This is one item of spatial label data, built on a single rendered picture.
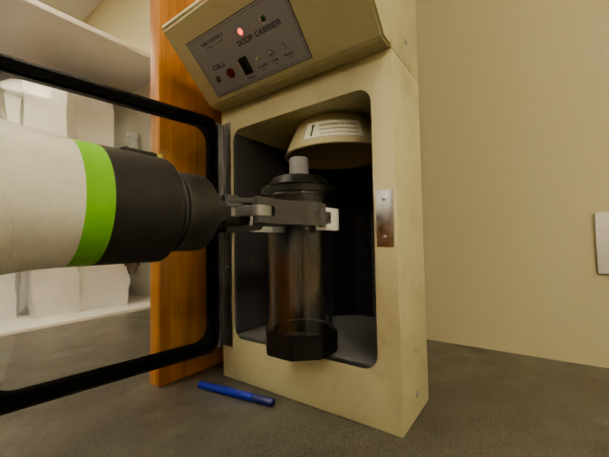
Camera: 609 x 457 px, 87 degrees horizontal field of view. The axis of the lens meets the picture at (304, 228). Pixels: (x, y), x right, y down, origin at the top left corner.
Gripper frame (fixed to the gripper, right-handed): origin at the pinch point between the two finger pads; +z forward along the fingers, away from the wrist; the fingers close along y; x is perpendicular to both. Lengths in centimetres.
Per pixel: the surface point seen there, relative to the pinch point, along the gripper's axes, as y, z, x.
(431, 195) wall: -7.0, 44.6, -7.9
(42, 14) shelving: 106, -3, -76
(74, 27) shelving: 105, 6, -76
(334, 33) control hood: -8.2, -2.8, -22.5
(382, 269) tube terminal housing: -11.8, 1.6, 6.6
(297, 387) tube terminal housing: 1.7, 1.7, 24.2
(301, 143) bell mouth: 1.4, 3.0, -12.1
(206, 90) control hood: 16.7, -3.1, -22.7
